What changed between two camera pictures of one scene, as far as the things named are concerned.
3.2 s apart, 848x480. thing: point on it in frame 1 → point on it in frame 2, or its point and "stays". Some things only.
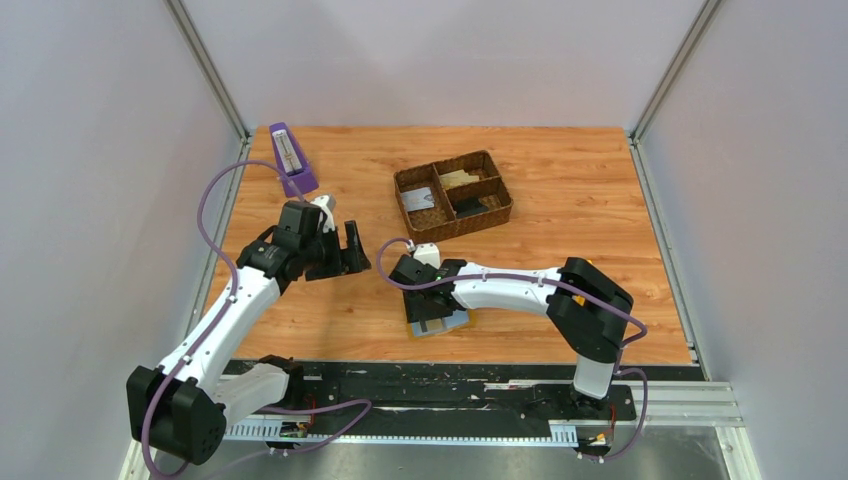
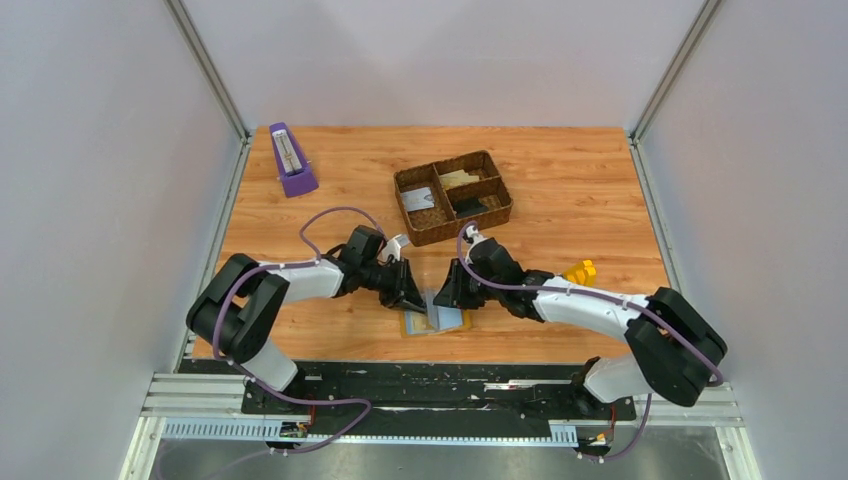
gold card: x=457 y=178 stays
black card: x=468 y=206 stays
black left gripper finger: x=324 y=271 → x=390 y=294
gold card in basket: x=455 y=179 stays
